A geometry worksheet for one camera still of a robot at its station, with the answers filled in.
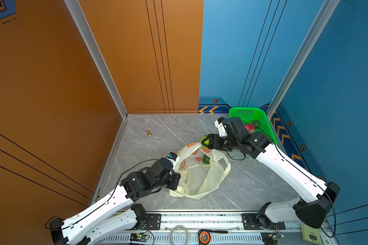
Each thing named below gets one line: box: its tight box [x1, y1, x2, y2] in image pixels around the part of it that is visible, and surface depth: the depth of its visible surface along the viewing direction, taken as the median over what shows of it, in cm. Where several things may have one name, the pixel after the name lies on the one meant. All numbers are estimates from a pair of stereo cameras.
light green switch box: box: [300, 223, 322, 245], surface depth 69 cm
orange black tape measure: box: [197, 228, 229, 245], surface depth 69 cm
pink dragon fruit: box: [244, 122, 256, 135], surface depth 102 cm
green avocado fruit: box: [251, 119, 261, 129], surface depth 110 cm
